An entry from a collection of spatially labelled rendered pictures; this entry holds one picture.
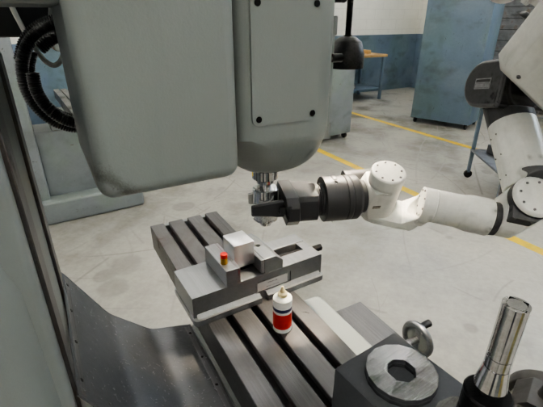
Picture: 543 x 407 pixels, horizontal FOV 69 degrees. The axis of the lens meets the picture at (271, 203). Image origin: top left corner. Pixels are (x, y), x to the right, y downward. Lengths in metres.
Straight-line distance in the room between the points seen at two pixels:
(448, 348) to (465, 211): 1.61
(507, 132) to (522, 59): 0.16
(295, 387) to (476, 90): 0.71
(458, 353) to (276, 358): 1.62
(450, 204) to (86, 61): 0.63
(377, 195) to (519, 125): 0.32
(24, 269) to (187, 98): 0.26
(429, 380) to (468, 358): 1.78
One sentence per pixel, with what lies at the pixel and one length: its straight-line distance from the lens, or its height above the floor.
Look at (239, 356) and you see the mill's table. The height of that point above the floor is 0.94.
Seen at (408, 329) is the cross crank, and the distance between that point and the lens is 1.39.
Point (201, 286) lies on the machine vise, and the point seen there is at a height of 1.01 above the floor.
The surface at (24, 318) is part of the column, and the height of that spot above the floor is 1.25.
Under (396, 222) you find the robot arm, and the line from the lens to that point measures 0.82.
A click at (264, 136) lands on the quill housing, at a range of 0.59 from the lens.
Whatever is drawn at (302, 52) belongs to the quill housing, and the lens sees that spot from 0.60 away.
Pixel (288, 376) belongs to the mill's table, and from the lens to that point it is 0.81.
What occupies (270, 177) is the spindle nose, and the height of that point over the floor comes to 1.29.
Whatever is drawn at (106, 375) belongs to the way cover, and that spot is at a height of 1.02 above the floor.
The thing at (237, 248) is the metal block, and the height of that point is 1.08.
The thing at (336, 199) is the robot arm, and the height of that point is 1.25.
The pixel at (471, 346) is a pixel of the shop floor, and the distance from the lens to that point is 2.42.
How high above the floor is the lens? 1.55
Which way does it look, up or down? 25 degrees down
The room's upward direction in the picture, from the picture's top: straight up
